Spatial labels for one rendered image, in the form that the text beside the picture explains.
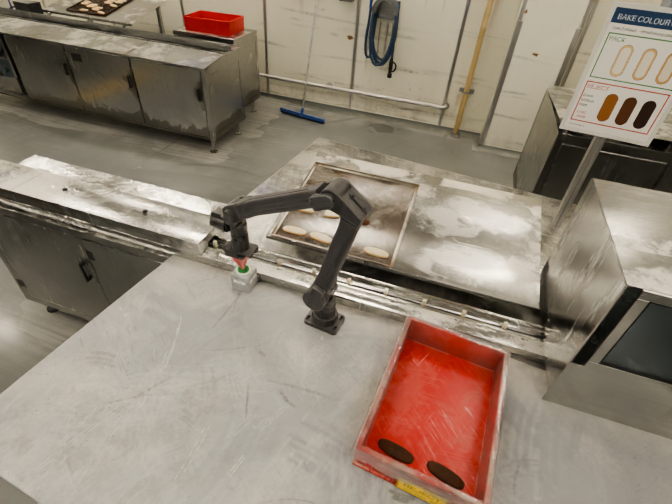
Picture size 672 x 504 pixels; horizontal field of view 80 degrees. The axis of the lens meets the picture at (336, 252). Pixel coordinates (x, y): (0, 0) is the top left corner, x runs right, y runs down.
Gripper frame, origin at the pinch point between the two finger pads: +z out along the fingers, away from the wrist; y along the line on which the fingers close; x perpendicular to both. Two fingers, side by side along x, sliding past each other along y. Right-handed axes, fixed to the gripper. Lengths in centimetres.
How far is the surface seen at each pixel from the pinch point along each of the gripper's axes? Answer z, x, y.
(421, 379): 9, -16, 68
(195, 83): 24, 217, -167
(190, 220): -0.7, 15.7, -31.9
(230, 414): 10, -46, 20
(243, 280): 3.1, -3.4, 1.6
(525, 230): -3, 60, 96
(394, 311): 5, 4, 55
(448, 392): 9, -18, 77
